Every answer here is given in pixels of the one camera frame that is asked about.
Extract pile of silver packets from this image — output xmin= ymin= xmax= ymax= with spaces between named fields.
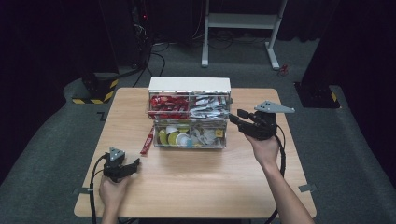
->
xmin=189 ymin=95 xmax=230 ymax=119

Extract dark equipment rack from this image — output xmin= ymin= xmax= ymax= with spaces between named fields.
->
xmin=129 ymin=0 xmax=154 ymax=68

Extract small red floor object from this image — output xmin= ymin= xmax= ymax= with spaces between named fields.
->
xmin=277 ymin=63 xmax=290 ymax=77

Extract pile of red packets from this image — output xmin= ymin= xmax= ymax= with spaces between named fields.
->
xmin=149 ymin=95 xmax=190 ymax=120

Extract white drawer organizer cabinet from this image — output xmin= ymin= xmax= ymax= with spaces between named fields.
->
xmin=148 ymin=77 xmax=233 ymax=150

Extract clear drawer with packets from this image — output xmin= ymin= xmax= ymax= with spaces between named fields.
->
xmin=147 ymin=91 xmax=233 ymax=121

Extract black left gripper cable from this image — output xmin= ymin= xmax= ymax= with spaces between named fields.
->
xmin=89 ymin=152 xmax=110 ymax=224

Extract white metal stand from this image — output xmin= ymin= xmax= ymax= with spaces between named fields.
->
xmin=201 ymin=0 xmax=289 ymax=71

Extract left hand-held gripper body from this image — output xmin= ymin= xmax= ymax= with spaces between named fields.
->
xmin=103 ymin=147 xmax=127 ymax=184

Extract clear drawer with capsules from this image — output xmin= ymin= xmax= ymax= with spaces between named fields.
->
xmin=151 ymin=119 xmax=228 ymax=150

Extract black stand with striped base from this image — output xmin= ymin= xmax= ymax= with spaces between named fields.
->
xmin=71 ymin=70 xmax=120 ymax=105

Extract pile of green white capsules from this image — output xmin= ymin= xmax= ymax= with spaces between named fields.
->
xmin=157 ymin=124 xmax=194 ymax=147

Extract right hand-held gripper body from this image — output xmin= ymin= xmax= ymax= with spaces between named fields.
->
xmin=248 ymin=99 xmax=296 ymax=141

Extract red stick sachet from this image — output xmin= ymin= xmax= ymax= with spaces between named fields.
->
xmin=139 ymin=126 xmax=156 ymax=156

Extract black column with square base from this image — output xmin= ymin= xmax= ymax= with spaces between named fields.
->
xmin=293 ymin=0 xmax=396 ymax=110

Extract person's right hand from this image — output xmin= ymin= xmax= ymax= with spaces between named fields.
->
xmin=245 ymin=134 xmax=281 ymax=171

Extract black floor cables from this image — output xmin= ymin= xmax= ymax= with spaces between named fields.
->
xmin=132 ymin=41 xmax=171 ymax=89

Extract person's left hand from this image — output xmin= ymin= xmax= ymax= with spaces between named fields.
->
xmin=98 ymin=174 xmax=132 ymax=207

